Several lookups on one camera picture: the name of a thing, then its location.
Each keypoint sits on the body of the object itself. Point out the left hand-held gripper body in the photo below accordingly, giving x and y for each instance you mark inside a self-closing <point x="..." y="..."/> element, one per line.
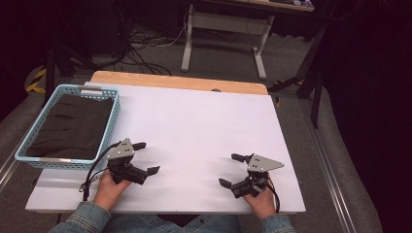
<point x="123" y="161"/>

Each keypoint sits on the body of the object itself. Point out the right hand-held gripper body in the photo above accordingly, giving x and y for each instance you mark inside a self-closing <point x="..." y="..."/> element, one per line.
<point x="259" y="165"/>

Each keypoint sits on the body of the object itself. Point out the light blue plastic basket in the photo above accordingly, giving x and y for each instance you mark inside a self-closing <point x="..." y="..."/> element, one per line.
<point x="111" y="123"/>

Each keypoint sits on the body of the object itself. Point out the dark cloth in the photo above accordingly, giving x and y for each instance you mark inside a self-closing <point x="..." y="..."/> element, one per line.
<point x="74" y="126"/>

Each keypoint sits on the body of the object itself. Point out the person's left hand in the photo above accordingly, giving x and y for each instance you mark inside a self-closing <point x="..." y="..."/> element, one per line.
<point x="108" y="191"/>

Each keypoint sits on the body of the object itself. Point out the person's right hand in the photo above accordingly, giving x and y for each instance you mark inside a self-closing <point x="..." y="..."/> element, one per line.
<point x="262" y="205"/>

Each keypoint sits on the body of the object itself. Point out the white board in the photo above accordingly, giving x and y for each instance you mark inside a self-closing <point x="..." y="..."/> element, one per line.
<point x="194" y="129"/>

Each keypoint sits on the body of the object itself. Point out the person's legs in jeans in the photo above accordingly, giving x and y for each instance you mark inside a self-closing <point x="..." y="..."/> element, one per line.
<point x="145" y="225"/>

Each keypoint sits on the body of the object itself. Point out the wooden table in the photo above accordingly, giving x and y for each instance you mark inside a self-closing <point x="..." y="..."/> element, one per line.
<point x="175" y="81"/>

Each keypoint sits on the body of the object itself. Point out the black metal stand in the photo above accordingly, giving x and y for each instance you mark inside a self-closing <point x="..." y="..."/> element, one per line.
<point x="50" y="74"/>
<point x="307" y="64"/>

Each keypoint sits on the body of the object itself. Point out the yellow and black tape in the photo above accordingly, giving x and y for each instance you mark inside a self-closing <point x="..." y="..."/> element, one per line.
<point x="36" y="79"/>

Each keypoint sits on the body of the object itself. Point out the wooden desk top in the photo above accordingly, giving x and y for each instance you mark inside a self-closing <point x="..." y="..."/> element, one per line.
<point x="278" y="5"/>

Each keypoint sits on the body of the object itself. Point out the aluminium rail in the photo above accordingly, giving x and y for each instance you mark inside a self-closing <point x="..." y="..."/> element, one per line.
<point x="330" y="181"/>
<point x="8" y="168"/>

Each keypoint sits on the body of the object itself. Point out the white metal desk frame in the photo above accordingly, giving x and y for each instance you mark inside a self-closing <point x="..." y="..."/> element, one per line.
<point x="226" y="23"/>

